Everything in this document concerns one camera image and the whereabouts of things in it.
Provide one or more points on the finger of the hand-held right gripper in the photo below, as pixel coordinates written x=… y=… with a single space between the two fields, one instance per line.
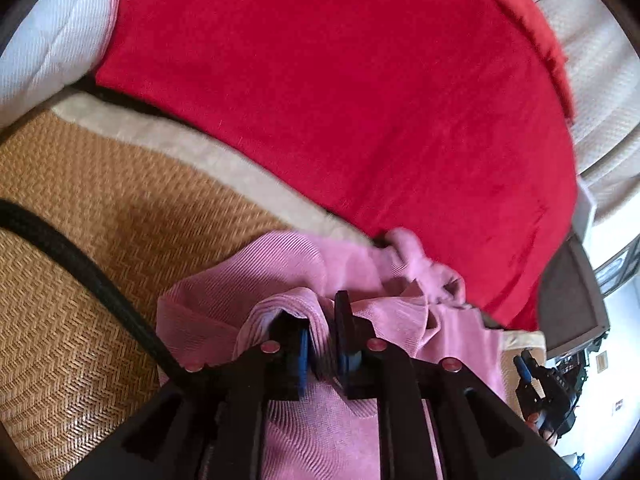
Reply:
x=523 y=369

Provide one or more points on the woven mat with beige border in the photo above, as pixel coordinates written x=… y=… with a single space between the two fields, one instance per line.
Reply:
x=75 y=210

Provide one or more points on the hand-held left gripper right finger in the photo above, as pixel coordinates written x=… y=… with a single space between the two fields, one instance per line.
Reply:
x=344 y=360

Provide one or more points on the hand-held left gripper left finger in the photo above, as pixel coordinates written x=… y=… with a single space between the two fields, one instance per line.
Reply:
x=301 y=360

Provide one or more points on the beige ribbed curtain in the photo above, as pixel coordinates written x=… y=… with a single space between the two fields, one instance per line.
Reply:
x=600 y=85

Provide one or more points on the red blanket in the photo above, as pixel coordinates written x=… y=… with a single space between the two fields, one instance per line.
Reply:
x=325 y=110

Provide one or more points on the glass window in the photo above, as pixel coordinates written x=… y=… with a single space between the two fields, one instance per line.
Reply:
x=617 y=270

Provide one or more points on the white textured pillow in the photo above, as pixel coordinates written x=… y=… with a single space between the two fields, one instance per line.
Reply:
x=55 y=45

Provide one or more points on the person's right hand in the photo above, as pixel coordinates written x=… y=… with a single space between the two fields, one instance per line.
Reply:
x=547 y=435

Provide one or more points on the white quilted cushion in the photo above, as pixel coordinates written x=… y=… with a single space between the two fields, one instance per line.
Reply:
x=586 y=210

